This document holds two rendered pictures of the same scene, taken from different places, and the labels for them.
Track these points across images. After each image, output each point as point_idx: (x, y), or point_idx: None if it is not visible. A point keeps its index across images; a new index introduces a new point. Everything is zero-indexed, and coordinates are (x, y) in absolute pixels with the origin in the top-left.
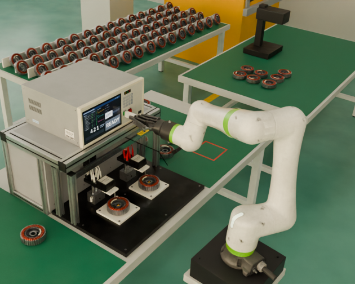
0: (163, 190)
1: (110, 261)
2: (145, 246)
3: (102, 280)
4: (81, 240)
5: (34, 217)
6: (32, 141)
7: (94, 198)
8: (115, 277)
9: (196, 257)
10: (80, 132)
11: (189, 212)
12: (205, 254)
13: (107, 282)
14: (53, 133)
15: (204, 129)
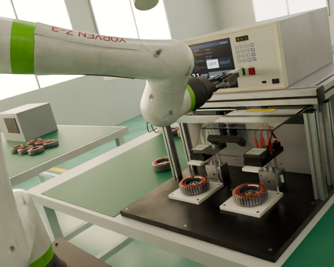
0: (246, 214)
1: (119, 207)
2: (134, 224)
3: (95, 208)
4: (155, 187)
5: None
6: None
7: (206, 168)
8: (96, 214)
9: (59, 240)
10: None
11: (204, 254)
12: (59, 248)
13: (91, 212)
14: None
15: (151, 89)
